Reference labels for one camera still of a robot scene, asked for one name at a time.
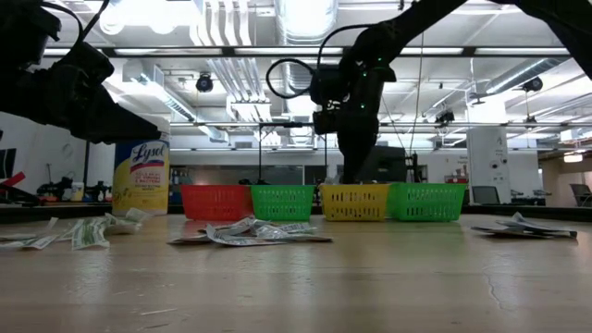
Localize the yellow plastic basket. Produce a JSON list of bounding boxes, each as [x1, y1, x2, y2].
[[318, 183, 392, 222]]

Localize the black monitor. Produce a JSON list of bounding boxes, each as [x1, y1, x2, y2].
[[337, 143, 409, 184]]

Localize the yellow Lysol wipes canister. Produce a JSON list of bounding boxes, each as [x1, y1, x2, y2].
[[112, 131, 172, 217]]

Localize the small grey printed packet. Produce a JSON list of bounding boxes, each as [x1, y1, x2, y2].
[[497, 211, 578, 240], [471, 225, 551, 240]]

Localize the black background robot arms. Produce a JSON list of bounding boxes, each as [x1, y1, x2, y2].
[[35, 175, 114, 204]]

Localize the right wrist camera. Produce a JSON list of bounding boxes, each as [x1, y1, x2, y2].
[[308, 64, 346, 106]]

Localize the black frame stand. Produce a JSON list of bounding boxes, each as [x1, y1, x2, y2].
[[256, 121, 329, 186]]

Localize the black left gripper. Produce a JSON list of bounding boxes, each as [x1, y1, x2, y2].
[[27, 41, 162, 145]]

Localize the green plastic basket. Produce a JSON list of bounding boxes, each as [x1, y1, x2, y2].
[[250, 184, 317, 222], [386, 182, 467, 222]]

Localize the red plastic basket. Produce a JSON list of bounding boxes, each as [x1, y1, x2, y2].
[[179, 184, 254, 222]]

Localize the small green printed packet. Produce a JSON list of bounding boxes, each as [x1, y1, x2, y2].
[[0, 234, 60, 252], [103, 207, 152, 235], [0, 216, 59, 241], [70, 217, 112, 252]]

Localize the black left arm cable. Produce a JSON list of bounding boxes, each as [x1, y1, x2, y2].
[[43, 0, 111, 52]]

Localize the black right camera cable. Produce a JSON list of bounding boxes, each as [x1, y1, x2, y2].
[[265, 22, 376, 101]]

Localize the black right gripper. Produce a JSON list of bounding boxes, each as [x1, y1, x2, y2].
[[313, 53, 399, 185]]

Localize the ceiling air duct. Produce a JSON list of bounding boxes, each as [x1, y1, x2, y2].
[[273, 0, 339, 93]]

